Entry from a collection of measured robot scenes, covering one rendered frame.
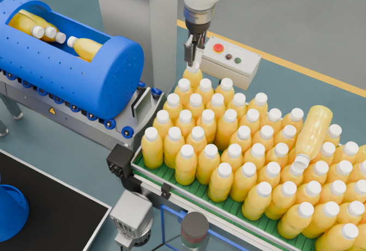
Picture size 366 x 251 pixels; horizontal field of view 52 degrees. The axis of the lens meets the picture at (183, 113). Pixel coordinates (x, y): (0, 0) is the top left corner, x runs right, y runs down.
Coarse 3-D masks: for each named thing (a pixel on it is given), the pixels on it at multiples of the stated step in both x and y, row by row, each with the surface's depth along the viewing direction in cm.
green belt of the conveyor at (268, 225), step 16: (144, 176) 132; (160, 176) 132; (176, 192) 129; (192, 192) 129; (224, 208) 126; (240, 208) 127; (256, 224) 124; (272, 224) 124; (288, 240) 121; (304, 240) 122
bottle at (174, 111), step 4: (164, 104) 128; (168, 104) 126; (180, 104) 128; (164, 108) 128; (168, 108) 126; (172, 108) 126; (176, 108) 126; (180, 108) 127; (168, 112) 127; (172, 112) 127; (176, 112) 127; (172, 116) 128; (176, 116) 128; (172, 120) 130
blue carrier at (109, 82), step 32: (0, 0) 154; (32, 0) 132; (0, 32) 125; (64, 32) 148; (96, 32) 138; (0, 64) 132; (32, 64) 123; (64, 64) 119; (96, 64) 116; (128, 64) 126; (64, 96) 126; (96, 96) 118; (128, 96) 138
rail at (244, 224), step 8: (136, 168) 125; (152, 176) 124; (168, 184) 122; (184, 192) 121; (200, 200) 119; (208, 208) 121; (216, 208) 118; (224, 216) 119; (232, 216) 117; (240, 224) 118; (248, 224) 116; (256, 232) 117; (264, 232) 115; (272, 240) 115; (280, 240) 114; (288, 248) 114; (296, 248) 112
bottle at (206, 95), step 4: (196, 88) 133; (200, 88) 130; (212, 88) 132; (196, 92) 132; (200, 92) 130; (204, 92) 130; (208, 92) 130; (212, 92) 131; (204, 96) 130; (208, 96) 130; (204, 100) 131; (208, 100) 132; (204, 104) 133
